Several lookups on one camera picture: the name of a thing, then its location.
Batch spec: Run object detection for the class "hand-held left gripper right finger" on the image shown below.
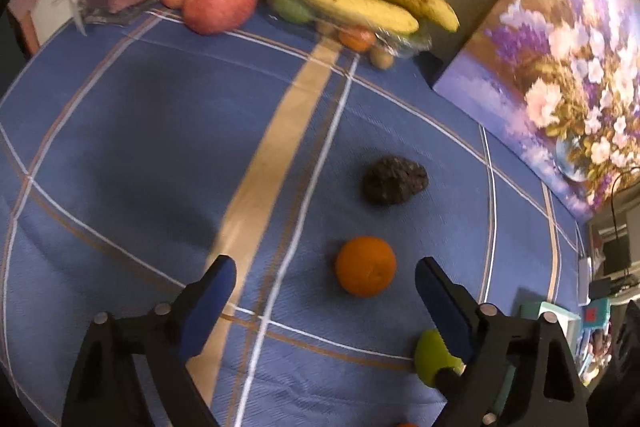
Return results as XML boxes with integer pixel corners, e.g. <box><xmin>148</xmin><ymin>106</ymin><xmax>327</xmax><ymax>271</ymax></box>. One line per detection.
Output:
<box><xmin>414</xmin><ymin>256</ymin><xmax>591</xmax><ymax>427</ymax></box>

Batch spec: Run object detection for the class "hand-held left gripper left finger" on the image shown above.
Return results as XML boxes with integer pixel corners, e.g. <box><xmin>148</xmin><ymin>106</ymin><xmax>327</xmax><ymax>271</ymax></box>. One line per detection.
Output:
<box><xmin>61</xmin><ymin>254</ymin><xmax>238</xmax><ymax>427</ymax></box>

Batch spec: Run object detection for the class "green guava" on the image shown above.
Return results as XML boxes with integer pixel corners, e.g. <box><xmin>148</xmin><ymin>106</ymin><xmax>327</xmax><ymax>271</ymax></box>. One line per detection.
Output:
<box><xmin>413</xmin><ymin>329</ymin><xmax>466</xmax><ymax>389</ymax></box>

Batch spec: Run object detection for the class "white power strip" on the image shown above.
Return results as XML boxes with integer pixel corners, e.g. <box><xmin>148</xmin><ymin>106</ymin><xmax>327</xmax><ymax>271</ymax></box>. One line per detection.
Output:
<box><xmin>578</xmin><ymin>255</ymin><xmax>593</xmax><ymax>305</ymax></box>

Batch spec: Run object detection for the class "black charger plug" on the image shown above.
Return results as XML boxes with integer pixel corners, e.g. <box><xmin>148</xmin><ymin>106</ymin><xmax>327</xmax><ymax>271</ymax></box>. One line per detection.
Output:
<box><xmin>589</xmin><ymin>278</ymin><xmax>615</xmax><ymax>300</ymax></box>

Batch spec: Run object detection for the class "blue plaid tablecloth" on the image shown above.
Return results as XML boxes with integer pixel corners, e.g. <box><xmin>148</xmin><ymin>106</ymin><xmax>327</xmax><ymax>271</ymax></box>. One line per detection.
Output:
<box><xmin>0</xmin><ymin>4</ymin><xmax>601</xmax><ymax>427</ymax></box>

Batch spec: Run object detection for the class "flower painting canvas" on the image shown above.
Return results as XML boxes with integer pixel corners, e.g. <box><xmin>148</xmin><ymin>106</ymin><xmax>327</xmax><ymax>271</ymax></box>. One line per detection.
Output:
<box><xmin>432</xmin><ymin>0</ymin><xmax>640</xmax><ymax>220</ymax></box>

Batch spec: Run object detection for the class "clear plastic produce container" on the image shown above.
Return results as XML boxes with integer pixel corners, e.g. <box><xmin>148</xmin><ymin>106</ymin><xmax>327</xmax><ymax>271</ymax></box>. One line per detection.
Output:
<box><xmin>264</xmin><ymin>0</ymin><xmax>433</xmax><ymax>60</ymax></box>

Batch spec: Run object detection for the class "small orange tangerine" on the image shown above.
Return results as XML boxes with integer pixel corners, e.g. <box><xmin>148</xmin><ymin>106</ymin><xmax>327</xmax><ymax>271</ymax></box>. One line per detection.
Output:
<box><xmin>339</xmin><ymin>27</ymin><xmax>376</xmax><ymax>52</ymax></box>

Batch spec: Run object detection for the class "large red apple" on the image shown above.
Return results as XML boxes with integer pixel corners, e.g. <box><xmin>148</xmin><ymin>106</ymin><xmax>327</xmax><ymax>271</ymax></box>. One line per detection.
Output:
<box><xmin>181</xmin><ymin>0</ymin><xmax>259</xmax><ymax>36</ymax></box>

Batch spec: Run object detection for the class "green pear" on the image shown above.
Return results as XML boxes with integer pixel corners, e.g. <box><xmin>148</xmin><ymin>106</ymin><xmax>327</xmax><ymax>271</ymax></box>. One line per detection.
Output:
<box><xmin>272</xmin><ymin>0</ymin><xmax>313</xmax><ymax>25</ymax></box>

